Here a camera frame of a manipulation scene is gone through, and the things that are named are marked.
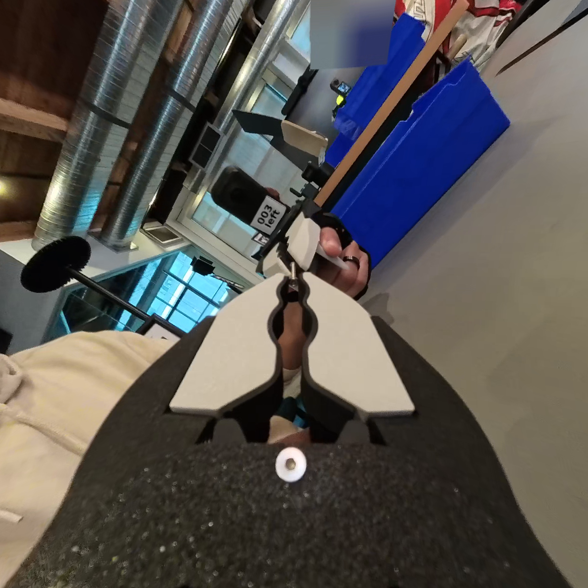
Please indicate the black flat panel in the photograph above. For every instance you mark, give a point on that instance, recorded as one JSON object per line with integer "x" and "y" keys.
{"x": 257, "y": 126}

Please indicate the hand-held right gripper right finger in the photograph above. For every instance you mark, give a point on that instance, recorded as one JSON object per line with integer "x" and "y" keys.
{"x": 353, "y": 358}

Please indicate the blue plastic bin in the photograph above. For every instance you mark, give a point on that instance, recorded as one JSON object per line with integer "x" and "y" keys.
{"x": 413, "y": 174}

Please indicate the plain wooden panel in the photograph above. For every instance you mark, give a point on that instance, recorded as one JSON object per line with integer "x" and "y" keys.
{"x": 305, "y": 138}

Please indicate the square wall vent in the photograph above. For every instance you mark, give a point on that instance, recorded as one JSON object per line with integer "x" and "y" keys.
{"x": 206, "y": 146}

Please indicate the black disc-topped pole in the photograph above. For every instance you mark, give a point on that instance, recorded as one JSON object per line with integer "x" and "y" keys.
{"x": 55, "y": 264}

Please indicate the black equipment box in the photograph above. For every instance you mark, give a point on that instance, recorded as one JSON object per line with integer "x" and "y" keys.
{"x": 314, "y": 177}

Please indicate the black white marker sign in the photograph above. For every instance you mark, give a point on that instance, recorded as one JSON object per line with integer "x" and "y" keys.
{"x": 260, "y": 239}

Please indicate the thin metal bolt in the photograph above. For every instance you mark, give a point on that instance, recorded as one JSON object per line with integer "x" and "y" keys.
{"x": 292, "y": 270}

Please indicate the silver ventilation duct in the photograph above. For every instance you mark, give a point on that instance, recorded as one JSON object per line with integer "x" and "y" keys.
{"x": 160, "y": 128}
{"x": 92, "y": 115}
{"x": 262, "y": 55}

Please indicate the small blue storage bin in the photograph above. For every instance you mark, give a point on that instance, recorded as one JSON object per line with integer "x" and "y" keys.
{"x": 347, "y": 138}

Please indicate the person's left hand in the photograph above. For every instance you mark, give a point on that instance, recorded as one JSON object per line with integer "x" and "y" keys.
{"x": 342, "y": 275}

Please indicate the black white wall poster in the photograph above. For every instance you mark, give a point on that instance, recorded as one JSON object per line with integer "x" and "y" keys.
{"x": 156, "y": 328}

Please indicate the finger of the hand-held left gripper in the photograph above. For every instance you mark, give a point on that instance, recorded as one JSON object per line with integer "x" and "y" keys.
{"x": 274, "y": 264}
{"x": 303, "y": 241}

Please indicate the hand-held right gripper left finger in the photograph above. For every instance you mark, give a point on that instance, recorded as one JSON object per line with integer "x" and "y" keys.
{"x": 229, "y": 358}

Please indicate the black tripod light stand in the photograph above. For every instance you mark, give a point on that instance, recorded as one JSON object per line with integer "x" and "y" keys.
{"x": 202, "y": 265}

